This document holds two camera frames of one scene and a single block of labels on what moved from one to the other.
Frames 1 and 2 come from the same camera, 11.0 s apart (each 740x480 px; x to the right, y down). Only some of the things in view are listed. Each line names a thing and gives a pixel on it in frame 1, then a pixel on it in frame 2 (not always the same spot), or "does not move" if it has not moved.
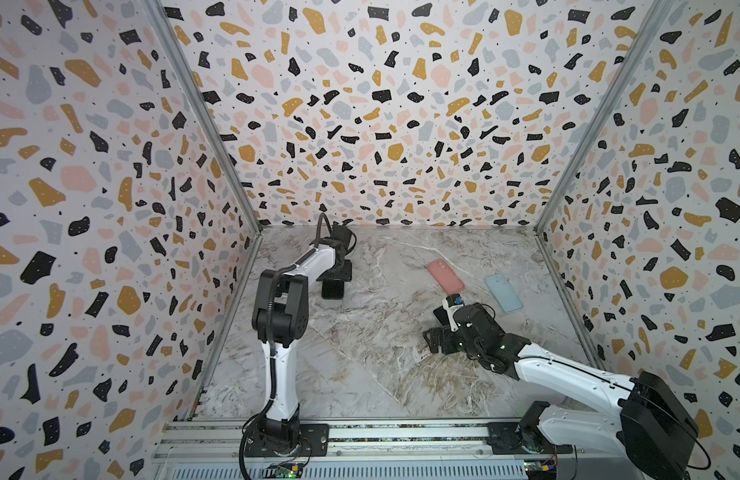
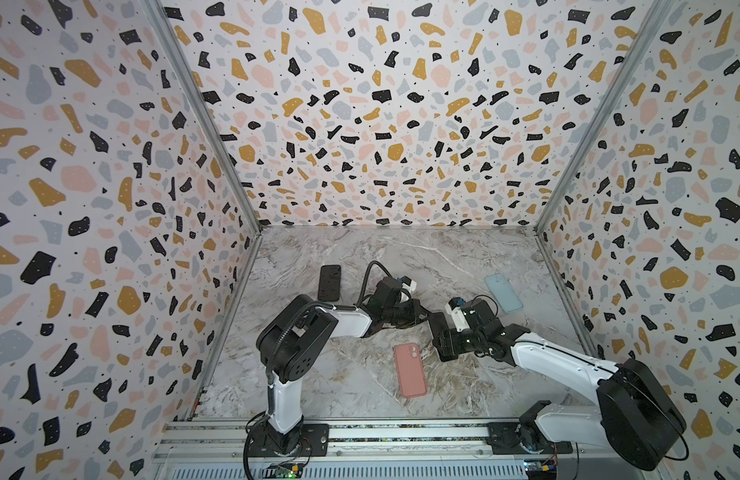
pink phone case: [446, 276] to [410, 370]
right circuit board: [539, 470] does not move
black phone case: [332, 289] does not move
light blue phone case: [504, 292] does not move
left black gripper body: [340, 273] to [400, 316]
